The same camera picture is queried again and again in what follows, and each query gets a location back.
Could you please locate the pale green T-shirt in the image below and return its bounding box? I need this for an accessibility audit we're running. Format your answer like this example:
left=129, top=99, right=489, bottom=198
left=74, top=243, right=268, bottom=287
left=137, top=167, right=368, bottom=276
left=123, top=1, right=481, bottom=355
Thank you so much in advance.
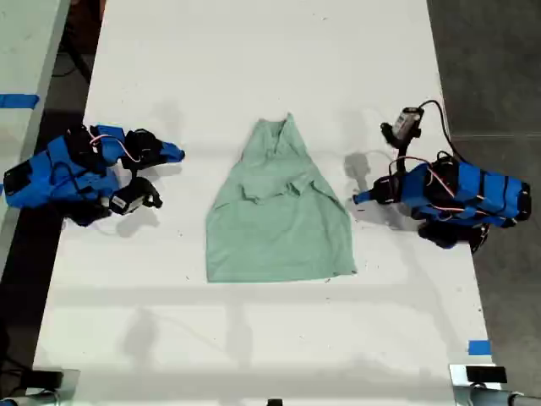
left=205, top=112, right=358, bottom=284

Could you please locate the long blue tape strip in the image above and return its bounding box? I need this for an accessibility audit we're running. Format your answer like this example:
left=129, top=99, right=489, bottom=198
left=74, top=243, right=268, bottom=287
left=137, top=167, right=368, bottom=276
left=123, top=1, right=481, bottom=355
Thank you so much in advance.
left=0, top=93, right=41, bottom=109

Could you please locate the pale side table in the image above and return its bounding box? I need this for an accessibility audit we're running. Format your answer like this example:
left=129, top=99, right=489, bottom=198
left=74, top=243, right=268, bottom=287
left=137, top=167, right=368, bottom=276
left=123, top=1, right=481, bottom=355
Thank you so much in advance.
left=0, top=0, right=73, bottom=274

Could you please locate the short blue tape strip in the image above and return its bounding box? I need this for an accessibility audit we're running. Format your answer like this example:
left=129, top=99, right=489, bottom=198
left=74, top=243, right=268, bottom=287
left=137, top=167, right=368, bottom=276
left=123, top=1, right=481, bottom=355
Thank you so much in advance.
left=467, top=339, right=493, bottom=357

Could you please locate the small black box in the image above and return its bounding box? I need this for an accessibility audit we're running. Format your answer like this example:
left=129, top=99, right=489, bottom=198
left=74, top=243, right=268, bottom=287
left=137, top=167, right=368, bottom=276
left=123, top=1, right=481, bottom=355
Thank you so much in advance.
left=465, top=365, right=508, bottom=385
left=31, top=370, right=65, bottom=390

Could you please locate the metal clamp plate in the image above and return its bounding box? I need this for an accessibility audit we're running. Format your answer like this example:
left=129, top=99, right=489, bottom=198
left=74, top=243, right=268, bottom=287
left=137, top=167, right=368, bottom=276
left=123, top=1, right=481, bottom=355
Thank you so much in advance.
left=24, top=367, right=81, bottom=406
left=448, top=363, right=515, bottom=406

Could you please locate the black camera stalk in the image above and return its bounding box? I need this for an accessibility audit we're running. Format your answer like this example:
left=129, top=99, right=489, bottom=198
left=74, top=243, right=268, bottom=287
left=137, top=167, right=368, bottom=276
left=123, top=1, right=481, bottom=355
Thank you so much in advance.
left=128, top=167, right=164, bottom=209
left=380, top=122, right=413, bottom=162

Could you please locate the black grey camera box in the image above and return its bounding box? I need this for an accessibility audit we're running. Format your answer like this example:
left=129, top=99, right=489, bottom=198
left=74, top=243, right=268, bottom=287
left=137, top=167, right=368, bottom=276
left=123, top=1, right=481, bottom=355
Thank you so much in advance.
left=392, top=106, right=426, bottom=139
left=108, top=185, right=147, bottom=215

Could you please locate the black camera cable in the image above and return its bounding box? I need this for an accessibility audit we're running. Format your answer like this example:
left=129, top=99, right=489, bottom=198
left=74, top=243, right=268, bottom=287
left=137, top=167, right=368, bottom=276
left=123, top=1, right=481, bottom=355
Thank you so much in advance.
left=416, top=99, right=468, bottom=164

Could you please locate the black floor cable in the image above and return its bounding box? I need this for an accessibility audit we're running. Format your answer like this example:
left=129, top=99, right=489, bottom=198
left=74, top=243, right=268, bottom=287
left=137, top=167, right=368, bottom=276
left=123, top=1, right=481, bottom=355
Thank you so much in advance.
left=52, top=40, right=92, bottom=84

